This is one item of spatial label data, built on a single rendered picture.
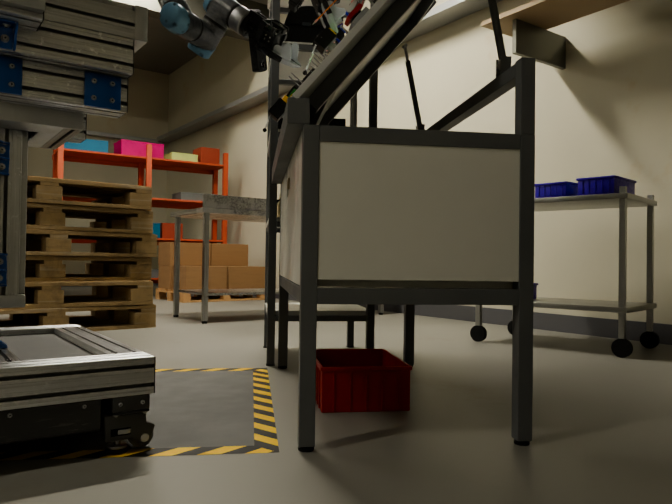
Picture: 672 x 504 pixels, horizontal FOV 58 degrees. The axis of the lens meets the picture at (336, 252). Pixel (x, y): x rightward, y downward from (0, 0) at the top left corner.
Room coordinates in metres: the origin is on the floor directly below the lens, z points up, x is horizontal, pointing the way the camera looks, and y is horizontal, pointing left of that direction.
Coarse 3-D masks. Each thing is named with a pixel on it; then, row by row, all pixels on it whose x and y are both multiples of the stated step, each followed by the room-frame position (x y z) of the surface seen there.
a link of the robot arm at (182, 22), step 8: (160, 0) 1.69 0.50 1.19; (168, 0) 1.67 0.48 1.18; (176, 0) 1.67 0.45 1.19; (184, 0) 1.69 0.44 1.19; (168, 8) 1.65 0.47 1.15; (176, 8) 1.64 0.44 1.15; (184, 8) 1.66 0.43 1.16; (160, 16) 1.67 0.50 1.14; (168, 16) 1.65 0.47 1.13; (176, 16) 1.64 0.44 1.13; (184, 16) 1.65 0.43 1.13; (192, 16) 1.69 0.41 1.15; (168, 24) 1.65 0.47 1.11; (176, 24) 1.65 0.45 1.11; (184, 24) 1.67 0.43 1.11; (192, 24) 1.69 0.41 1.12; (200, 24) 1.72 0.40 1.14; (176, 32) 1.68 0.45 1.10; (184, 32) 1.69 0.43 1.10; (192, 32) 1.71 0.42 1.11; (200, 32) 1.73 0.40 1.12; (192, 40) 1.74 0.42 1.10
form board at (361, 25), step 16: (384, 0) 1.50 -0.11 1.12; (368, 16) 1.50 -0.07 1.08; (352, 32) 1.49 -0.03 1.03; (336, 48) 1.49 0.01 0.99; (320, 64) 1.48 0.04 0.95; (336, 64) 1.60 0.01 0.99; (320, 80) 1.57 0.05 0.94; (352, 80) 2.45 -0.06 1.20; (304, 96) 1.54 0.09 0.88; (336, 96) 2.37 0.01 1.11
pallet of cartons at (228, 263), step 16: (160, 256) 6.96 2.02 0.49; (192, 256) 6.92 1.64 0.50; (224, 256) 7.19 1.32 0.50; (240, 256) 7.32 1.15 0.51; (160, 272) 6.96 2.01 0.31; (192, 272) 6.53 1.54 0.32; (224, 272) 6.78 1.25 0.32; (240, 272) 6.92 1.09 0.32; (256, 272) 7.07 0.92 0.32; (160, 288) 6.94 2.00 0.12; (192, 288) 6.53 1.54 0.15; (208, 288) 6.66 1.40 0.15; (224, 288) 6.79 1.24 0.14; (240, 288) 6.92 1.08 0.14
